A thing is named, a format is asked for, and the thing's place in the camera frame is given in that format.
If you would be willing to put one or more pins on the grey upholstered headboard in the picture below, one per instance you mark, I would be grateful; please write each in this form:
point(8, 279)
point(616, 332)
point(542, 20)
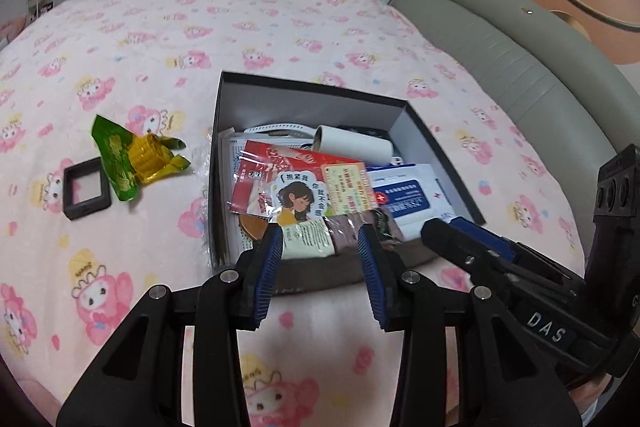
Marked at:
point(525, 72)

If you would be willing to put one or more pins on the green yellow snack wrapper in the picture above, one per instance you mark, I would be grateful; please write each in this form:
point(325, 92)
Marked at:
point(117, 157)

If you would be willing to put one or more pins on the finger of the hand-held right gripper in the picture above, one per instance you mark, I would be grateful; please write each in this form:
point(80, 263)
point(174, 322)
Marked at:
point(450, 237)
point(500, 247)

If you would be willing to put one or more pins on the clear plastic bag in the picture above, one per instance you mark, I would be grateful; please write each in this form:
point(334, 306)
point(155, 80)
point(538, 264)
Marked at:
point(202, 202)

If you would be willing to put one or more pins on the brown hand cream tube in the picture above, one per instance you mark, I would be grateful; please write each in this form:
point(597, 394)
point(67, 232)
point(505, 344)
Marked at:
point(320, 237)

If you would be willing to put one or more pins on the white blue wet wipes pack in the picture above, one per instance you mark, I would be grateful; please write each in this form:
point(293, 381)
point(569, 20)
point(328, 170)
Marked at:
point(410, 197)

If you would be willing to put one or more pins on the dark grey shoe box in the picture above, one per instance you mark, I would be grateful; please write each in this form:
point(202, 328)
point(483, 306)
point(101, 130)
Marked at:
point(300, 107)

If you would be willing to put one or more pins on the pale yellow card packet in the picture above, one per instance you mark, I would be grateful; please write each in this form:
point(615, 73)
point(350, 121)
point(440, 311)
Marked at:
point(350, 187)

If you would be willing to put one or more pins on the black square frame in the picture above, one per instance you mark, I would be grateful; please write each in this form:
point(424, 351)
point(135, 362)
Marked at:
point(86, 210)

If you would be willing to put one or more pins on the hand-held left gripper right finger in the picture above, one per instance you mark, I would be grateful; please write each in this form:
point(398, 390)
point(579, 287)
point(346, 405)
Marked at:
point(372, 277)

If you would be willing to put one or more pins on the brown comb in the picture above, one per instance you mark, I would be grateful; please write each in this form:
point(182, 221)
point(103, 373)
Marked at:
point(252, 227)

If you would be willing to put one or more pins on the red clear packet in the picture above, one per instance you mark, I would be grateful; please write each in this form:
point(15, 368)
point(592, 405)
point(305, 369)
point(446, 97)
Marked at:
point(260, 172)

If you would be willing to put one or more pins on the white roll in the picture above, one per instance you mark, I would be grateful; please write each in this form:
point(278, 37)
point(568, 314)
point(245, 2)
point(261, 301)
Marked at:
point(350, 147)

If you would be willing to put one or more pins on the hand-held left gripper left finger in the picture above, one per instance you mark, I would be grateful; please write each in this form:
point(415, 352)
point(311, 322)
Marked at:
point(265, 277)

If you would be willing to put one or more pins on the white band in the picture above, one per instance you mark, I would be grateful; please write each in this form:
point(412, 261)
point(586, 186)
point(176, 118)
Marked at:
point(275, 128)

